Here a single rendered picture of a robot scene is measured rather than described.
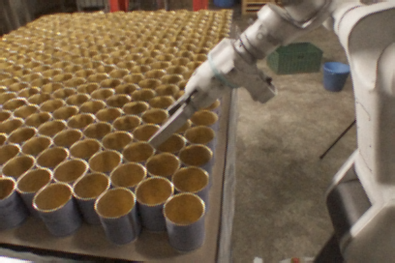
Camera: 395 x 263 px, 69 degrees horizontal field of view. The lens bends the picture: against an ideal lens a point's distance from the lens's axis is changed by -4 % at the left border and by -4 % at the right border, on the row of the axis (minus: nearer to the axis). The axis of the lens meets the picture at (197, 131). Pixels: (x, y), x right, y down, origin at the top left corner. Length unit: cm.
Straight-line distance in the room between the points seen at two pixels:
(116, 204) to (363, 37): 58
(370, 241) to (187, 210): 42
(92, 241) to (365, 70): 61
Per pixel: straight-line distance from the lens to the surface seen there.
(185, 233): 51
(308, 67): 413
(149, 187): 58
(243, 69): 53
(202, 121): 76
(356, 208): 81
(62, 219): 59
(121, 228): 54
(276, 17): 50
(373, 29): 69
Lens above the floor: 153
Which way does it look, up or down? 33 degrees down
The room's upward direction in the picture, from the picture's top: 2 degrees counter-clockwise
